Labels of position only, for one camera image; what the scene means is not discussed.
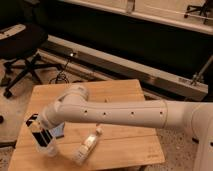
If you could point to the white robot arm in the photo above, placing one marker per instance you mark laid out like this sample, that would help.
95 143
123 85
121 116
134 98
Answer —
194 118

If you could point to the blue sponge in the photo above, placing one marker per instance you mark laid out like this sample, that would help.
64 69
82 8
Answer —
58 131

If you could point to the clear plastic bottle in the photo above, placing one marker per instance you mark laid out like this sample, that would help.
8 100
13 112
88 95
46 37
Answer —
87 146

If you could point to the black office chair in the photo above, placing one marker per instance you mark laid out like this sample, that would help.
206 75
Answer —
19 41

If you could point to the black chair base background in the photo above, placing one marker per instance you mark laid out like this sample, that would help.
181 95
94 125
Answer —
203 10

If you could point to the long metal rail beam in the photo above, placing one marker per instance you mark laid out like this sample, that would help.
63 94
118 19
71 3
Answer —
158 78

